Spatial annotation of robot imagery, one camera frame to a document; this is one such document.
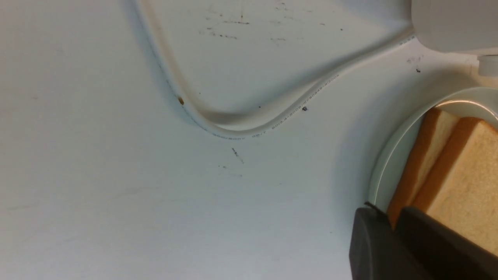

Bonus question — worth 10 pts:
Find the white toaster power cord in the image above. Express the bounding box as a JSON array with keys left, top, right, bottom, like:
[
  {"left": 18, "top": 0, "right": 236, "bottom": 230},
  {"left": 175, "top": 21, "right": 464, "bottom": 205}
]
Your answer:
[{"left": 134, "top": 0, "right": 416, "bottom": 137}]

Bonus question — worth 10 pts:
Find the toasted bread slice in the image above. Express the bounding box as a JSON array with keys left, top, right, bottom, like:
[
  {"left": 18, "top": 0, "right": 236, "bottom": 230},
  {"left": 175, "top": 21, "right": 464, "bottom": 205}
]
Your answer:
[
  {"left": 387, "top": 108, "right": 460, "bottom": 229},
  {"left": 412, "top": 117, "right": 498, "bottom": 255}
]

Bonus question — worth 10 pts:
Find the light green round plate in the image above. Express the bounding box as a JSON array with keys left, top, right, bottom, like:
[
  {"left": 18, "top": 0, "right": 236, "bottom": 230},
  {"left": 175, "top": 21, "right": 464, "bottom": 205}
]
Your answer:
[{"left": 368, "top": 87, "right": 498, "bottom": 212}]

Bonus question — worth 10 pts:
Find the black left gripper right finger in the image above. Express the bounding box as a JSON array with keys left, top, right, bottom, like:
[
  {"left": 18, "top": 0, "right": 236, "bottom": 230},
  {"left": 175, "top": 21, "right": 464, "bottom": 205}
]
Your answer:
[{"left": 395, "top": 207, "right": 498, "bottom": 280}]

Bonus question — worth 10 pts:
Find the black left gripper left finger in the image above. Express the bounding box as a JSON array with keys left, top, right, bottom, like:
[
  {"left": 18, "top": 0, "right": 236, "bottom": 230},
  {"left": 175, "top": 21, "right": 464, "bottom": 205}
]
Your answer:
[{"left": 349, "top": 202, "right": 433, "bottom": 280}]

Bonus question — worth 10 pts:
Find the white two-slot toaster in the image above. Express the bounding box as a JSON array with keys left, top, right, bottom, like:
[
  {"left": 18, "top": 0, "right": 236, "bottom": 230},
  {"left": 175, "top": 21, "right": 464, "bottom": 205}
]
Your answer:
[{"left": 411, "top": 0, "right": 498, "bottom": 77}]

